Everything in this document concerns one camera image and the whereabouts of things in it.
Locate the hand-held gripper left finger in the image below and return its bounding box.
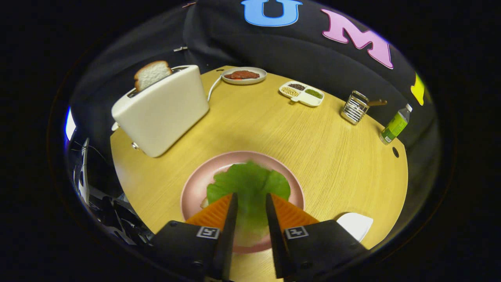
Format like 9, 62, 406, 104
147, 192, 239, 282

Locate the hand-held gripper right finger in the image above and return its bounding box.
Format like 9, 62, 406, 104
265, 193, 369, 281

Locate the green lettuce leaf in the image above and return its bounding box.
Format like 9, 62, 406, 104
206, 161, 291, 235

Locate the toasted bread slice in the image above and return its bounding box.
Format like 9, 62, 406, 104
134, 60, 173, 92

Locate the pink plate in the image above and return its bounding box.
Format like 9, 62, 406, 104
180, 151, 305, 254

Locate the small white dish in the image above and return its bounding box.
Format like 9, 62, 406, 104
337, 212, 373, 242

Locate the white toaster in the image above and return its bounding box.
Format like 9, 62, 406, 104
111, 65, 210, 158

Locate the white divided dish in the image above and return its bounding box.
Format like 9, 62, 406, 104
279, 81, 325, 107

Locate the green label bottle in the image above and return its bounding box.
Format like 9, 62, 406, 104
379, 103, 413, 145

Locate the beige round plate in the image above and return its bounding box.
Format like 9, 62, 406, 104
221, 67, 267, 85

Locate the brown meat piece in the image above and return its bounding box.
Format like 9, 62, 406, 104
224, 70, 260, 80

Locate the lit monitor screen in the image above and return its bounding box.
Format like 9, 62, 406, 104
65, 107, 77, 141

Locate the tangle of dark cables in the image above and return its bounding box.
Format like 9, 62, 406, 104
74, 137, 155, 245

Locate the metal wire rack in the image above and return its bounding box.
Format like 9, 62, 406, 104
340, 90, 369, 125

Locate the white toaster cable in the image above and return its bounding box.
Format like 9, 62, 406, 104
207, 76, 223, 102

